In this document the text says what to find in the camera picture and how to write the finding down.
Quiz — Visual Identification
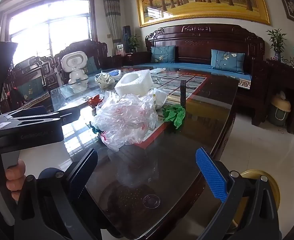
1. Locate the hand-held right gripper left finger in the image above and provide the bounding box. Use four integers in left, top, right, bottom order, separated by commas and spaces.
14, 148, 112, 240

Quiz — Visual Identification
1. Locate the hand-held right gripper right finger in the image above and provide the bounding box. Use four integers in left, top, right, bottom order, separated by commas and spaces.
195, 147, 280, 240

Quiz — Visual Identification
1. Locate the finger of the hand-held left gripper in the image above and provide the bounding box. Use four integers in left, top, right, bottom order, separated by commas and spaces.
12, 112, 74, 132
0, 106, 60, 122

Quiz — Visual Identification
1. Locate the yellow plastic bucket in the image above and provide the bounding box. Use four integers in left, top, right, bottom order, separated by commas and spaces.
233, 169, 281, 230

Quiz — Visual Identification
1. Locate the clear plastic bag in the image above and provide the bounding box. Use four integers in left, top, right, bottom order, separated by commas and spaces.
91, 90, 160, 152

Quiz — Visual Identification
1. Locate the green paper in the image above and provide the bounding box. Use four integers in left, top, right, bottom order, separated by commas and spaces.
161, 104, 186, 130

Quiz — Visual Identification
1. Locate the white foam block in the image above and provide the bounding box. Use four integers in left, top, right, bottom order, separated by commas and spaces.
114, 71, 151, 97

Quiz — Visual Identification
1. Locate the dark speckled foam piece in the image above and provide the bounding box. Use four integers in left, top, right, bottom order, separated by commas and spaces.
179, 80, 187, 107

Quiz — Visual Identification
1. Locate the person's left hand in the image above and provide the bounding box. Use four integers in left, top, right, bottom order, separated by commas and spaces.
0, 159, 27, 205

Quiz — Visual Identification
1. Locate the green embroidered cushion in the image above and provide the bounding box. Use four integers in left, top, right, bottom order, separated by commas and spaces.
86, 56, 99, 74
17, 77, 46, 100

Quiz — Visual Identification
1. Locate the red crumpled wrapper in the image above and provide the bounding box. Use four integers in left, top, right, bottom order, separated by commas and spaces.
87, 94, 105, 109

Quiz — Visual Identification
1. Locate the carved dark wooden armchair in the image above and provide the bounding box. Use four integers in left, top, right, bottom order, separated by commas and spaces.
53, 40, 109, 80
2, 56, 56, 110

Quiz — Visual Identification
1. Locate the dark wooden coffee table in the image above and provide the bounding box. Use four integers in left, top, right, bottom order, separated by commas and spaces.
2, 66, 240, 240

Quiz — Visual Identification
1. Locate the white patterned ceramic teapot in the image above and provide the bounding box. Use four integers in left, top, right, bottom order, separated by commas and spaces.
94, 71, 115, 90

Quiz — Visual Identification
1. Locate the white robot toy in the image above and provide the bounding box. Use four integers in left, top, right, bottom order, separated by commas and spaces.
61, 51, 89, 85

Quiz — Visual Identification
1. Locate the clear plastic lid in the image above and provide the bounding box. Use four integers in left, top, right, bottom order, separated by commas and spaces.
142, 194, 161, 208

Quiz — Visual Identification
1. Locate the large window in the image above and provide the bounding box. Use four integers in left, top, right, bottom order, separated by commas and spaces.
6, 0, 99, 65

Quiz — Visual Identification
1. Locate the white paper cup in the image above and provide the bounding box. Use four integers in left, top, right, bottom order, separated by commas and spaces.
150, 88, 168, 110

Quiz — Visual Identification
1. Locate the green bin with beige lid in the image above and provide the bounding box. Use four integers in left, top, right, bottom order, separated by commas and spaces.
268, 94, 291, 127

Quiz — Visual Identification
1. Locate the red bordered photo mat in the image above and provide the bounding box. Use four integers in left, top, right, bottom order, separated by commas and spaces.
134, 71, 208, 150

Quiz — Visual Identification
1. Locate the dark tall appliance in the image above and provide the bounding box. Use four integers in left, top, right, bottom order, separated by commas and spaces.
123, 26, 132, 53

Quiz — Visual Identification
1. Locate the green potted plant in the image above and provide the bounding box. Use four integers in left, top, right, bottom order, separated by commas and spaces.
128, 35, 141, 53

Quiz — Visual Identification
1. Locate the blue sofa seat cushion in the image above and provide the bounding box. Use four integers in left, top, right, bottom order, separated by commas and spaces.
123, 62, 252, 90

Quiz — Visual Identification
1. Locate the patterned curtain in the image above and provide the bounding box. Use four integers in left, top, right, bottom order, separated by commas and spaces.
102, 0, 122, 55

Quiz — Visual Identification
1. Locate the blue embroidered cushion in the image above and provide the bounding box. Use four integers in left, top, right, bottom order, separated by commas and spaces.
150, 45, 176, 63
209, 49, 246, 74

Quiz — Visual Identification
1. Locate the carved dark wooden sofa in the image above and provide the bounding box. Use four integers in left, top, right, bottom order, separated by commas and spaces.
145, 24, 267, 98

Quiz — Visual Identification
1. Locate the bamboo plant in blue vase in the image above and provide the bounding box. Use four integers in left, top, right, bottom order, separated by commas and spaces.
267, 29, 287, 62

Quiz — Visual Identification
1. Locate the gold framed tree painting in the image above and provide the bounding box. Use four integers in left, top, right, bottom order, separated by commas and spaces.
136, 0, 271, 28

